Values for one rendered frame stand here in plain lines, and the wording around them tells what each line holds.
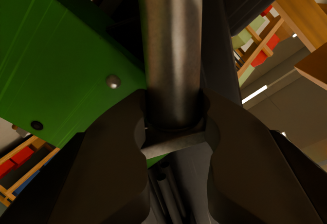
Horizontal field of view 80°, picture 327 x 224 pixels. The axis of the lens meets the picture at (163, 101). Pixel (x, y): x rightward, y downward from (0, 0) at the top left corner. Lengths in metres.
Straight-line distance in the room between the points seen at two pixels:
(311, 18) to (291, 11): 0.08
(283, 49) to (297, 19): 8.57
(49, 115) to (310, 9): 0.91
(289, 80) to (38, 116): 7.60
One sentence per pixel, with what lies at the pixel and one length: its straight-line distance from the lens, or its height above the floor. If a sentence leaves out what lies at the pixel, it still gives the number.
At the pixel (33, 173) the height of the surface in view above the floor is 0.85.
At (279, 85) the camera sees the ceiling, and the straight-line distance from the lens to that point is 7.69.
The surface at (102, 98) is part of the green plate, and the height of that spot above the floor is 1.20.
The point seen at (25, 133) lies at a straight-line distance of 0.41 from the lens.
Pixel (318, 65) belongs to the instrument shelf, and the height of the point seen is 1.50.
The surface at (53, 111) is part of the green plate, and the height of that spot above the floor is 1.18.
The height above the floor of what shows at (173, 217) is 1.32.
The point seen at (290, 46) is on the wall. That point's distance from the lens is 9.52.
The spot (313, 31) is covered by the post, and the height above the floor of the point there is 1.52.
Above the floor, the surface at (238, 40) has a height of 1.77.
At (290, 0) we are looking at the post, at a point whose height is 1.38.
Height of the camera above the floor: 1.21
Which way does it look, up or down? 7 degrees up
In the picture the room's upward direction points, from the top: 135 degrees clockwise
